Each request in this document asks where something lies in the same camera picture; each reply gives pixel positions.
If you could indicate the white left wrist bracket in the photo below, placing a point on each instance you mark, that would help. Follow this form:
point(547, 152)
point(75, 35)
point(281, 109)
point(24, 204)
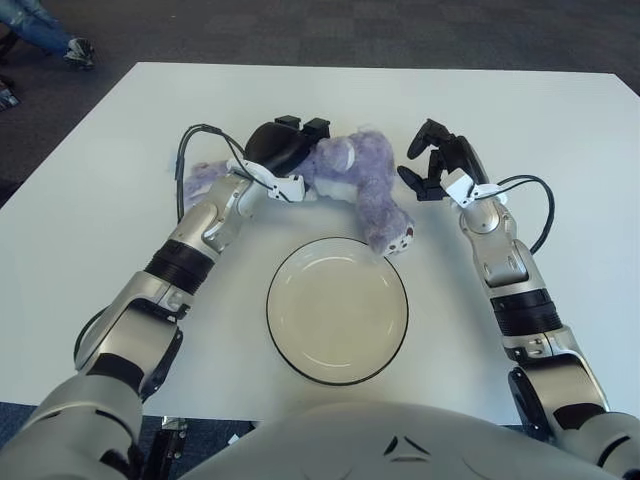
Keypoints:
point(287, 187)

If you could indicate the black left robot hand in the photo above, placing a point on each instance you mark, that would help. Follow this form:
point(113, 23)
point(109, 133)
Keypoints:
point(275, 145)

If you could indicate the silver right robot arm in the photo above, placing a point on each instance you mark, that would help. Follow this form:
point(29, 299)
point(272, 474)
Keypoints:
point(500, 240)

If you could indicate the black pole with metal clamp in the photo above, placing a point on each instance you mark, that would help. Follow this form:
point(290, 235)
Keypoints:
point(167, 450)

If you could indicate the dark shoe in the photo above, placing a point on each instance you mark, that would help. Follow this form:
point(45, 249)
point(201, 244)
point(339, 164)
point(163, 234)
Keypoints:
point(7, 100)

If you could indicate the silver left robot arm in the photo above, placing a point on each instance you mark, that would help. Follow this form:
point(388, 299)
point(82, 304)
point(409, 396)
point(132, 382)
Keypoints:
point(200, 225)

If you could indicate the blue jeans leg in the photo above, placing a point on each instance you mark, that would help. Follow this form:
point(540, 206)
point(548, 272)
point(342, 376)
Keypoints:
point(35, 22)

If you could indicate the purple plush bunny doll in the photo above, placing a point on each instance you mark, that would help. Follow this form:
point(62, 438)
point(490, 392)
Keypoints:
point(370, 170)

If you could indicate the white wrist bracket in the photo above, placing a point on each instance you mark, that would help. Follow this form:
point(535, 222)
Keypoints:
point(462, 185)
point(287, 187)

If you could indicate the silver robot torso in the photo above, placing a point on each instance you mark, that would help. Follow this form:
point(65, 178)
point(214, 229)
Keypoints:
point(350, 445)

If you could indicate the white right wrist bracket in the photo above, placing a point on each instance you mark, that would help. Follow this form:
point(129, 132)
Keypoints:
point(462, 185)

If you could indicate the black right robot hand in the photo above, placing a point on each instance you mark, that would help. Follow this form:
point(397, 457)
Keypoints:
point(455, 155)

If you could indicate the white plate with black rim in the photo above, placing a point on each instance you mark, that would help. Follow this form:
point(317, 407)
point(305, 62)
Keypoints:
point(335, 320)

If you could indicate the grey white sneaker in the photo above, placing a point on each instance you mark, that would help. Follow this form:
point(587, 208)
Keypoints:
point(80, 52)

